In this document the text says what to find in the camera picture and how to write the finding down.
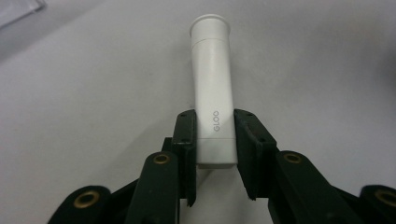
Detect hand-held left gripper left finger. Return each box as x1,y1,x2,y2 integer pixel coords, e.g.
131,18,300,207
172,108,198,207

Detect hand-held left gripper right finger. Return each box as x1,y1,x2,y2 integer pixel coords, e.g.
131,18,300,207
233,108,278,201

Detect white glue stick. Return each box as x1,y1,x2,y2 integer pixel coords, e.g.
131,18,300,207
189,13,239,171

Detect clear plastic organizer box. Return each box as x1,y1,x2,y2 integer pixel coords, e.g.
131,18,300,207
0,0,48,30

